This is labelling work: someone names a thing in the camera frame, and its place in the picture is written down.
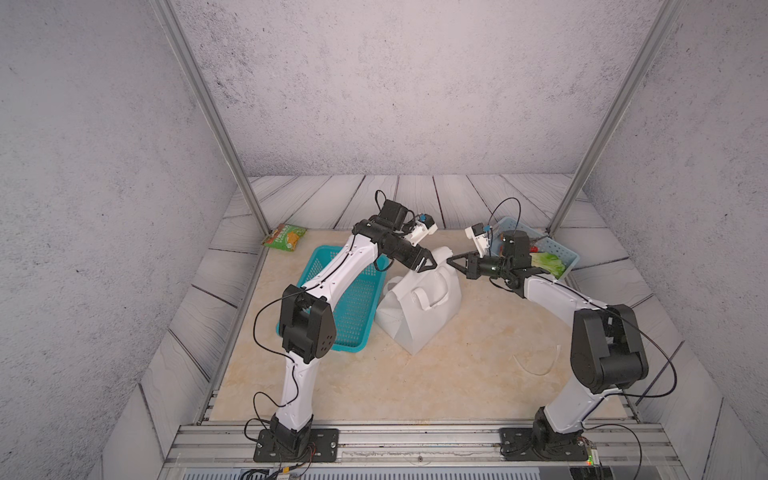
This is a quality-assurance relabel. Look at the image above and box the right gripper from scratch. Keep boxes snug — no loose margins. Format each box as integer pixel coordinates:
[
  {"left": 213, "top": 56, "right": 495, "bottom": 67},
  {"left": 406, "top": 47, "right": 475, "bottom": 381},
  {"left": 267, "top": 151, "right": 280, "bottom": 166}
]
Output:
[{"left": 446, "top": 251, "right": 511, "bottom": 282}]

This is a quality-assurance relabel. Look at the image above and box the white insulated delivery bag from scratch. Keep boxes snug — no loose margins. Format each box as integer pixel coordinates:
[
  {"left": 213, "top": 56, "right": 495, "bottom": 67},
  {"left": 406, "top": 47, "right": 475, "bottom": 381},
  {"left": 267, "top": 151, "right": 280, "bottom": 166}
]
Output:
[{"left": 374, "top": 246, "right": 462, "bottom": 355}]

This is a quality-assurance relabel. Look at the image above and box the teal plastic basket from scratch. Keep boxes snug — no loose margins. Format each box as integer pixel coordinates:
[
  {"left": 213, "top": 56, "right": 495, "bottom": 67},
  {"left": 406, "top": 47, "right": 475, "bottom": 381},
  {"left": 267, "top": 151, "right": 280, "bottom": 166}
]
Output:
[{"left": 278, "top": 235, "right": 385, "bottom": 364}]

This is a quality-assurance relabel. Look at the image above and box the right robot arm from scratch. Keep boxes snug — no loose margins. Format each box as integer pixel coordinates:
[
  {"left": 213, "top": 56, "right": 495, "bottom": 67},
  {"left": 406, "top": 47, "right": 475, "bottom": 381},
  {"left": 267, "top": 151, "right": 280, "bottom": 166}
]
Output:
[{"left": 447, "top": 230, "right": 651, "bottom": 461}]

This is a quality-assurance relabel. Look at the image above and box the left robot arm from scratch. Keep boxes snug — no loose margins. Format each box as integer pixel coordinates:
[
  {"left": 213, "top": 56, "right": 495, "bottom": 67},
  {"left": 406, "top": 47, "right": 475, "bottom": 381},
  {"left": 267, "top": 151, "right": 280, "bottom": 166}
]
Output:
[{"left": 265, "top": 198, "right": 437, "bottom": 456}]

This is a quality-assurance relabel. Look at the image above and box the green lettuce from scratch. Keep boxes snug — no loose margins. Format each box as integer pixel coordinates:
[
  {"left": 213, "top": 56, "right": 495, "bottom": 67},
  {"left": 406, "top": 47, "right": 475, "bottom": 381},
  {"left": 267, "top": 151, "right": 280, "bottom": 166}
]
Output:
[{"left": 531, "top": 252, "right": 567, "bottom": 279}]

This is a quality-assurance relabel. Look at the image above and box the light blue plastic basket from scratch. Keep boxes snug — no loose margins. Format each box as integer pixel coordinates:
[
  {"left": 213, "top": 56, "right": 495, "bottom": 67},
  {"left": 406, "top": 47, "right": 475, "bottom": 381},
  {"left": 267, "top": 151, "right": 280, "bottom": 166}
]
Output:
[{"left": 491, "top": 217, "right": 580, "bottom": 279}]

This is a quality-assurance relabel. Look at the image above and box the green snack packet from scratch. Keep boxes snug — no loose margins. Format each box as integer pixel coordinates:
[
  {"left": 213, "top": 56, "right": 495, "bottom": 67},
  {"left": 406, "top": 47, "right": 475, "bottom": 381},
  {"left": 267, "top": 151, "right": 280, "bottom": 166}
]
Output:
[{"left": 262, "top": 223, "right": 307, "bottom": 252}]

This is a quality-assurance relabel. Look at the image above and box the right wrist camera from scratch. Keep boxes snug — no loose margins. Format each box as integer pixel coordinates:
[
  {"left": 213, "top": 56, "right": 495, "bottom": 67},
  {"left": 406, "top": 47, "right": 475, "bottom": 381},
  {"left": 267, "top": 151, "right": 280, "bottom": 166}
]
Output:
[{"left": 464, "top": 223, "right": 492, "bottom": 258}]

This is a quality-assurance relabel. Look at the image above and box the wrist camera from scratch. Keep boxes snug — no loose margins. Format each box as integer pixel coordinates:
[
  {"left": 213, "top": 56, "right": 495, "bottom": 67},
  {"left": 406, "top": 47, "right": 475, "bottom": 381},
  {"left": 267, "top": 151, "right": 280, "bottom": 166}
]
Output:
[
  {"left": 403, "top": 214, "right": 438, "bottom": 245},
  {"left": 464, "top": 223, "right": 492, "bottom": 258}
]

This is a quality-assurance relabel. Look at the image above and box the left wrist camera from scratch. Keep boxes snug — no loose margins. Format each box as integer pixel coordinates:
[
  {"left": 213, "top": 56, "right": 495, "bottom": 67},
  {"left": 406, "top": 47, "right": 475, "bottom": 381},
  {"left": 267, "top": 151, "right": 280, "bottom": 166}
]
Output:
[{"left": 403, "top": 214, "right": 438, "bottom": 245}]

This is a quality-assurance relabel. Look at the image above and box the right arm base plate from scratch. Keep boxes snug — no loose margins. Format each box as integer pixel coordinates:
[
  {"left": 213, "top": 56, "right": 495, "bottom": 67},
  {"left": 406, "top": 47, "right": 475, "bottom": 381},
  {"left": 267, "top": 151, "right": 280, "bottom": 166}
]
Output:
[{"left": 499, "top": 428, "right": 590, "bottom": 462}]

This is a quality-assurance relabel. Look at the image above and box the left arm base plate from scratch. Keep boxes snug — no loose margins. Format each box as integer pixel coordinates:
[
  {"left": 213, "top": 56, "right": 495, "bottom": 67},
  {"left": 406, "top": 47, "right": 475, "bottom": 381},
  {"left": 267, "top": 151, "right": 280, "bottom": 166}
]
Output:
[{"left": 253, "top": 428, "right": 340, "bottom": 463}]

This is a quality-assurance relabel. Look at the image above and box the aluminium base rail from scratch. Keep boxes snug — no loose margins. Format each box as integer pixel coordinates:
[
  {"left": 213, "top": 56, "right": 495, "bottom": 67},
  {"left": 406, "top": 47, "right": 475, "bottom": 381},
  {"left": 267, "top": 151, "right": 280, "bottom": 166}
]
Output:
[{"left": 164, "top": 421, "right": 687, "bottom": 479}]

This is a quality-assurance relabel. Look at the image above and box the right aluminium frame post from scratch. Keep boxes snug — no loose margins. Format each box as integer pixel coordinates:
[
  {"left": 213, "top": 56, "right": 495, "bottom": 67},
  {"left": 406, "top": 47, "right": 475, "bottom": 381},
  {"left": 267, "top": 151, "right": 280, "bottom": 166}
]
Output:
[{"left": 545, "top": 0, "right": 685, "bottom": 235}]

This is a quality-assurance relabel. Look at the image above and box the aluminium frame post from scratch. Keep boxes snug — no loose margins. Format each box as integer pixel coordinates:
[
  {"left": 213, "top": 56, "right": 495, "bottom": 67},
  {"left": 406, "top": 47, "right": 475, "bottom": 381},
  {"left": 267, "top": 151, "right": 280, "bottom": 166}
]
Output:
[
  {"left": 545, "top": 0, "right": 685, "bottom": 235},
  {"left": 151, "top": 0, "right": 270, "bottom": 235}
]

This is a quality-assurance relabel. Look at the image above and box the left aluminium frame post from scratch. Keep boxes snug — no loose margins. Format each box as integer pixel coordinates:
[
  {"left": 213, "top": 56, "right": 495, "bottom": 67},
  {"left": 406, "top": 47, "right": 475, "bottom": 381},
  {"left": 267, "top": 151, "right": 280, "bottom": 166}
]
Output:
[{"left": 151, "top": 0, "right": 270, "bottom": 235}]

